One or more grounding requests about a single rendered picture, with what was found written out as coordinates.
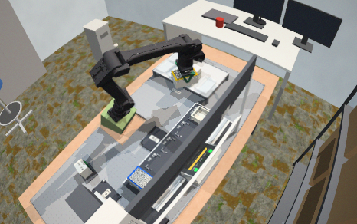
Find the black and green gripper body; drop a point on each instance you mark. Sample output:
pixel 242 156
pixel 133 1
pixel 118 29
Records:
pixel 182 66

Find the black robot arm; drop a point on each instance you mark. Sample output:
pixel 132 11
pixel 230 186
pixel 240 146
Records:
pixel 109 66

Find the dark grey regrip nest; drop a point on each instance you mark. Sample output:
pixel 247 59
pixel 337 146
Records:
pixel 152 139

